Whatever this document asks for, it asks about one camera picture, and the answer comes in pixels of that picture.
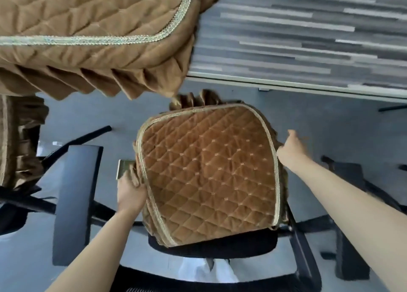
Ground brown quilted cushion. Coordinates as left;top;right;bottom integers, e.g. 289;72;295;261
0;94;50;188
0;0;228;101
132;89;290;248

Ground person's left forearm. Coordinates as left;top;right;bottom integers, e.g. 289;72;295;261
46;209;141;292

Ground person's right hand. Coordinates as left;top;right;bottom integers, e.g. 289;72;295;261
276;129;311;172

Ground striped wooden table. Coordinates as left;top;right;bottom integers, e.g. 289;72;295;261
178;0;407;104

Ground person's white trousers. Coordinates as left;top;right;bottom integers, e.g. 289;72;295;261
177;258;240;285

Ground person's left hand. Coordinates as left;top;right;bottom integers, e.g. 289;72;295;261
117;166;148;215

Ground person's right forearm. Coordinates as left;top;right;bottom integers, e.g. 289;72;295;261
290;156;407;292

